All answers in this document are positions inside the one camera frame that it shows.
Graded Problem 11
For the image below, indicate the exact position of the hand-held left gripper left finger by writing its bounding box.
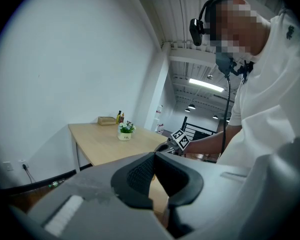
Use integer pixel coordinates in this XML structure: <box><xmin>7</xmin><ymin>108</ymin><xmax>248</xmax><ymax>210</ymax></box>
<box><xmin>110</xmin><ymin>151</ymin><xmax>156</xmax><ymax>209</ymax></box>

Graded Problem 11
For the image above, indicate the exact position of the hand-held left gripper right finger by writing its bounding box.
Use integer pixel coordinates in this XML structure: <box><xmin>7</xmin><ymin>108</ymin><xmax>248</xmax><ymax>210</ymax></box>
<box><xmin>154</xmin><ymin>151</ymin><xmax>205</xmax><ymax>207</ymax></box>

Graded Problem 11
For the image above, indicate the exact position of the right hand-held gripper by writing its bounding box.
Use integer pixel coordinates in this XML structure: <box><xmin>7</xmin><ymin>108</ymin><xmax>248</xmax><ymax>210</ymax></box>
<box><xmin>153</xmin><ymin>128</ymin><xmax>191</xmax><ymax>157</ymax></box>

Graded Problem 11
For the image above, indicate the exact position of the person's right forearm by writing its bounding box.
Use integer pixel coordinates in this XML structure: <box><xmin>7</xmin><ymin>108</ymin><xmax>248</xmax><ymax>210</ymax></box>
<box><xmin>186</xmin><ymin>125</ymin><xmax>242</xmax><ymax>157</ymax></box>

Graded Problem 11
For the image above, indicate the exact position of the black metal rack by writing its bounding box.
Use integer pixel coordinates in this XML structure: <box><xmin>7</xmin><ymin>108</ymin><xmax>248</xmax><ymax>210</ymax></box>
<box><xmin>181</xmin><ymin>116</ymin><xmax>217</xmax><ymax>142</ymax></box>

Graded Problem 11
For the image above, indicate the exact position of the white shelf with items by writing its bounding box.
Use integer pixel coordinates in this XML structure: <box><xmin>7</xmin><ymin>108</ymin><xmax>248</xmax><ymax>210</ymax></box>
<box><xmin>149</xmin><ymin>105</ymin><xmax>166</xmax><ymax>135</ymax></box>

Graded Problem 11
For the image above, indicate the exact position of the white pot with flowers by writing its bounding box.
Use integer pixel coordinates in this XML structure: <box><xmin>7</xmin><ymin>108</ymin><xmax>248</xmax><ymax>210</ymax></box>
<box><xmin>117</xmin><ymin>120</ymin><xmax>137</xmax><ymax>142</ymax></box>

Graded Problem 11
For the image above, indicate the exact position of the light wooden table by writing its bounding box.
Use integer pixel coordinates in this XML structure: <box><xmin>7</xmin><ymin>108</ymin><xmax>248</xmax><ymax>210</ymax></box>
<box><xmin>68</xmin><ymin>122</ymin><xmax>171</xmax><ymax>215</ymax></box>

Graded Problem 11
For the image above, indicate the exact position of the long ceiling light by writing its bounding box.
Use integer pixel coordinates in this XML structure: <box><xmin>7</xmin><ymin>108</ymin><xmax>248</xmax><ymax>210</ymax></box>
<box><xmin>189</xmin><ymin>78</ymin><xmax>225</xmax><ymax>93</ymax></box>

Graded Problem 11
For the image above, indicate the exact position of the wooden box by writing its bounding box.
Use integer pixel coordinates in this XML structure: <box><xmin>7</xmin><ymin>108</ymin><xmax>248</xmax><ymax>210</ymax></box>
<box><xmin>97</xmin><ymin>116</ymin><xmax>117</xmax><ymax>126</ymax></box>

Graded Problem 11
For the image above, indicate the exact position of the green plastic bottle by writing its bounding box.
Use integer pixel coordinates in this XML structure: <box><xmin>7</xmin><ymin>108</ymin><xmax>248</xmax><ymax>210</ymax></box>
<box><xmin>47</xmin><ymin>180</ymin><xmax>66</xmax><ymax>188</ymax></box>

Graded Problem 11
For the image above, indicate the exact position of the black chest-mounted device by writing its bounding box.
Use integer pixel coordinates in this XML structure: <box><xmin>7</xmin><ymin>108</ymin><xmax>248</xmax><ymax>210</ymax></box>
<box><xmin>214</xmin><ymin>52</ymin><xmax>255</xmax><ymax>85</ymax></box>

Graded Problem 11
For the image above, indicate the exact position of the person's white shirt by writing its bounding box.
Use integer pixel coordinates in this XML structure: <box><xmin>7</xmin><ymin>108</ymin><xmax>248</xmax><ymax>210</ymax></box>
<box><xmin>216</xmin><ymin>7</ymin><xmax>300</xmax><ymax>167</ymax></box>

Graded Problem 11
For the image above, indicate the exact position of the person's head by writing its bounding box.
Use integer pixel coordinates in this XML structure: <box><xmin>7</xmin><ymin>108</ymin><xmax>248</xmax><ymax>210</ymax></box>
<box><xmin>209</xmin><ymin>0</ymin><xmax>272</xmax><ymax>60</ymax></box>

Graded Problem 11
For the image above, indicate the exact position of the thick black device cable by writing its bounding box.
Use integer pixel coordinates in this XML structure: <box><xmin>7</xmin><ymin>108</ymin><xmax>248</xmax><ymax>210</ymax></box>
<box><xmin>221</xmin><ymin>75</ymin><xmax>232</xmax><ymax>157</ymax></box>

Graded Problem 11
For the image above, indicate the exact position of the black head camera with headband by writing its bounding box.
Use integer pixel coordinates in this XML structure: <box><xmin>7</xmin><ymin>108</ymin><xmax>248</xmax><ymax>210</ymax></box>
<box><xmin>189</xmin><ymin>0</ymin><xmax>231</xmax><ymax>47</ymax></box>

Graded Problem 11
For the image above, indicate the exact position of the thin black plug cable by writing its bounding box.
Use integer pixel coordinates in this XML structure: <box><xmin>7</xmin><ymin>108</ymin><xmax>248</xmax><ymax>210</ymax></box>
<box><xmin>22</xmin><ymin>164</ymin><xmax>38</xmax><ymax>185</ymax></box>

